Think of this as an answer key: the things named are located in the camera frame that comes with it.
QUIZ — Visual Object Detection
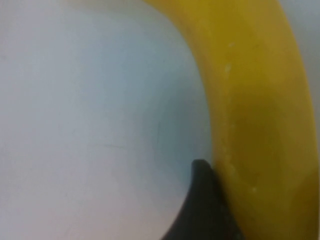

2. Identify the yellow banana with green tip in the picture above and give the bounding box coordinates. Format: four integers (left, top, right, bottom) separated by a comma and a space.
142, 0, 320, 240

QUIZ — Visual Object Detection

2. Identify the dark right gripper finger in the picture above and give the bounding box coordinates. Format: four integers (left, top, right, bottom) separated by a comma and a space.
158, 159, 250, 240

